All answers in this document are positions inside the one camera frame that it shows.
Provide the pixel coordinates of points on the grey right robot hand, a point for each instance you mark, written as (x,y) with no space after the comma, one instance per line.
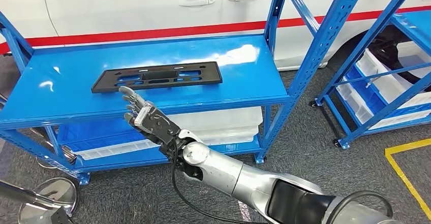
(133,96)

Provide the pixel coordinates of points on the black plastic car part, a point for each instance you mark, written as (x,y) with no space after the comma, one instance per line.
(101,81)

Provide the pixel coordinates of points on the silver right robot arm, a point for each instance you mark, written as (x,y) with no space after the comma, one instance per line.
(235,178)

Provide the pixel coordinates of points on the blue metal shelf rack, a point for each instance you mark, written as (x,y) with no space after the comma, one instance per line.
(67,91)
(416,25)

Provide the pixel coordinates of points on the blue plastic bin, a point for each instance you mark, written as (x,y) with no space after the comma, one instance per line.
(365,94)
(101,131)

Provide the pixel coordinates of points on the white plastic bin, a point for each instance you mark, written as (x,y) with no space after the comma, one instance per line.
(387,81)
(111,150)
(357,109)

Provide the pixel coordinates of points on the clear plastic bin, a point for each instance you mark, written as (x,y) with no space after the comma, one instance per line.
(215,118)
(229,140)
(232,132)

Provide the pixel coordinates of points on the white car with red stripe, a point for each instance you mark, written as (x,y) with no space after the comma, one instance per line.
(134,7)

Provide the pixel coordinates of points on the shiny floor tape strip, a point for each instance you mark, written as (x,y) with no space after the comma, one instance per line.
(244,212)

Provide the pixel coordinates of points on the yellow floor tape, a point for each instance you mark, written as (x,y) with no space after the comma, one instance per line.
(407,145)

